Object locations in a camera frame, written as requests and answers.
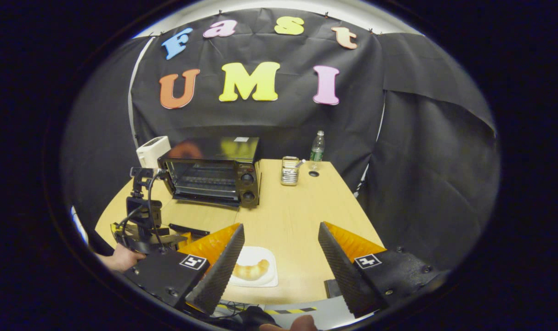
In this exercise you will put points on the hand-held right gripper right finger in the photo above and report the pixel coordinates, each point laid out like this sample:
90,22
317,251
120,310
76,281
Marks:
338,271

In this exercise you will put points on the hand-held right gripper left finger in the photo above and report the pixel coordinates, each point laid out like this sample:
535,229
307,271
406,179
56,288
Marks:
221,271

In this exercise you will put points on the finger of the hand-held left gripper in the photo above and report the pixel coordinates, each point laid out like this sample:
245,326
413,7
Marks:
185,240

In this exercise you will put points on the black electric oven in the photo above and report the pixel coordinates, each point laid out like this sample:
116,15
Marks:
249,184

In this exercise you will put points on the white square plate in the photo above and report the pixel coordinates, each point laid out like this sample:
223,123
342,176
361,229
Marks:
263,281

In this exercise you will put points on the black yellow striped tape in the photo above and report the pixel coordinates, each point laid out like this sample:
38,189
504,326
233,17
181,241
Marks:
290,311

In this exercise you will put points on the white toaster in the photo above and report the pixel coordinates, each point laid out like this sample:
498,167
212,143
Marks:
151,149

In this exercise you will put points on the small white spoon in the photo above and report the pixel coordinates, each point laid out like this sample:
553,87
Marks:
301,162

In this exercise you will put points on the clear water bottle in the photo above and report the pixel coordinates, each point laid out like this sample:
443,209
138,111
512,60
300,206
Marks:
317,149

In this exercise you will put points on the black backdrop cloth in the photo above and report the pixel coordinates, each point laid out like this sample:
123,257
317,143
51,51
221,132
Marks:
421,161

